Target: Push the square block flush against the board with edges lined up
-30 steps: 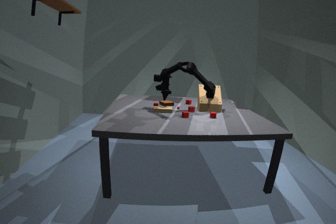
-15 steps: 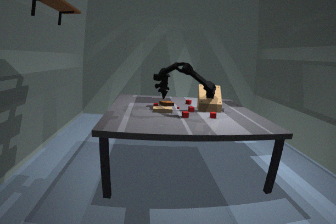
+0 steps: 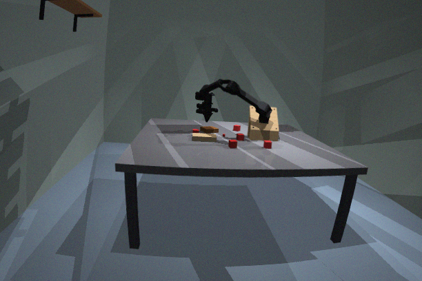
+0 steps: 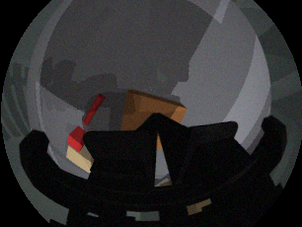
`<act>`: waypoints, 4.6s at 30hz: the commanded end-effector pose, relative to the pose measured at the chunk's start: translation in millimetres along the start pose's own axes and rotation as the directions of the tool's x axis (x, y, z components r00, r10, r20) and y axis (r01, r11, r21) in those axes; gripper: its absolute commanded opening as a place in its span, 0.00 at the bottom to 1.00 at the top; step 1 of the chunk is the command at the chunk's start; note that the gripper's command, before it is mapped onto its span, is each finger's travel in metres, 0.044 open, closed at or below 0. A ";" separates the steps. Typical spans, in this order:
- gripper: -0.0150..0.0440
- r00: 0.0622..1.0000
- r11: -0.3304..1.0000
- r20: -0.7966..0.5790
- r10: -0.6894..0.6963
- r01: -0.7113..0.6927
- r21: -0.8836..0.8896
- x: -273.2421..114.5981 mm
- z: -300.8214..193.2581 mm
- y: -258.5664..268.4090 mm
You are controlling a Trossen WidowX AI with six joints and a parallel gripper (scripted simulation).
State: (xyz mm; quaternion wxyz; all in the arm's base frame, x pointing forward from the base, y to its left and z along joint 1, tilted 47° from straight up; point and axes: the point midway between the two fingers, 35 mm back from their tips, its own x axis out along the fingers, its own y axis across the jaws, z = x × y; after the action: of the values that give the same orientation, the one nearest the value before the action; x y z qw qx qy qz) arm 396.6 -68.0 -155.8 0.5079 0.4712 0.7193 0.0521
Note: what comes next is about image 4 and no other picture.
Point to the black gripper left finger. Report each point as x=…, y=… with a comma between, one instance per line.
x=139, y=145

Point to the red square block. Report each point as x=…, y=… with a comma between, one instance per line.
x=76, y=138

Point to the red cylinder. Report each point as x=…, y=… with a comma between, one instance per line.
x=94, y=107

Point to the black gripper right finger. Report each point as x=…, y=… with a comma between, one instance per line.
x=179, y=141

